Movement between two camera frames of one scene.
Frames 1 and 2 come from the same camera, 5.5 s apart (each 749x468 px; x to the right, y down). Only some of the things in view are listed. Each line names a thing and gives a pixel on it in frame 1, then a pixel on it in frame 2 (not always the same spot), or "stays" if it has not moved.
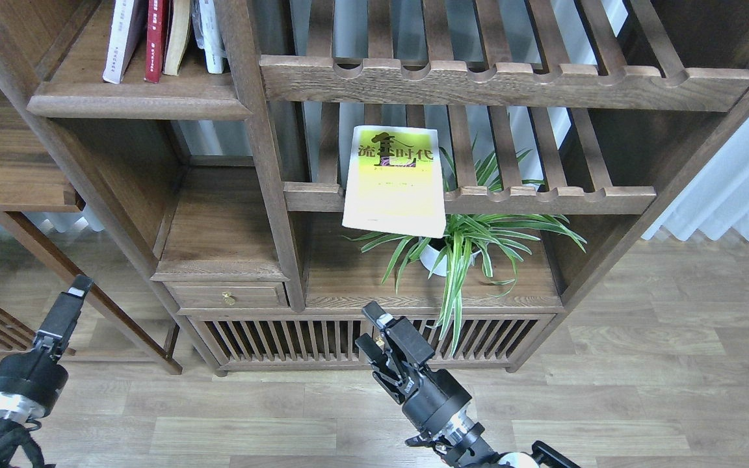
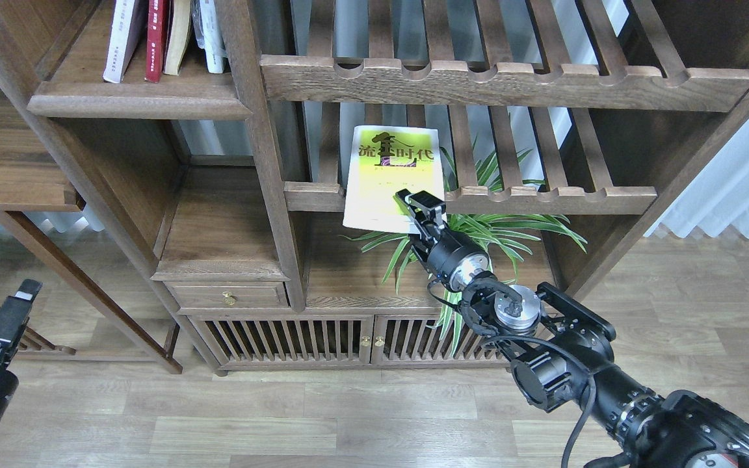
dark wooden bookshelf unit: x=283 y=166 stays
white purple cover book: x=127 y=28 stays
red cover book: x=156 y=31 stays
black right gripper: x=437 y=398 to x=452 y=259
